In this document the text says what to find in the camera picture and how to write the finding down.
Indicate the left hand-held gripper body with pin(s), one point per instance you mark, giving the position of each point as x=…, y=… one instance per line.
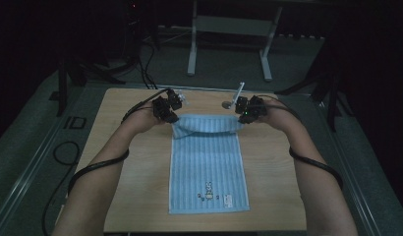
x=163, y=105

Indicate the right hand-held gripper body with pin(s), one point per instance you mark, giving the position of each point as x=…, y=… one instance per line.
x=253, y=106

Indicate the blue striped towel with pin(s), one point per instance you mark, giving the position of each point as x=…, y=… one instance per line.
x=207, y=164

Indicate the person's left hand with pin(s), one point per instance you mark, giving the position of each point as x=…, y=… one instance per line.
x=142, y=121

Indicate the person's right hand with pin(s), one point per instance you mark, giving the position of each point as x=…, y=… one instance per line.
x=279, y=114

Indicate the black floor stand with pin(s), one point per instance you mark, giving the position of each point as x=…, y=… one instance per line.
x=62, y=91
x=332, y=108

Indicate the dark equipment rack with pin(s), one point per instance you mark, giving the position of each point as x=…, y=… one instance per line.
x=132, y=26

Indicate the white metal stand frame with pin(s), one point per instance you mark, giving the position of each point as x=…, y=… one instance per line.
x=234, y=25

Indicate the grey metal floor rail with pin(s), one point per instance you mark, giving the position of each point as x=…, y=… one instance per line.
x=350, y=177
x=32, y=167

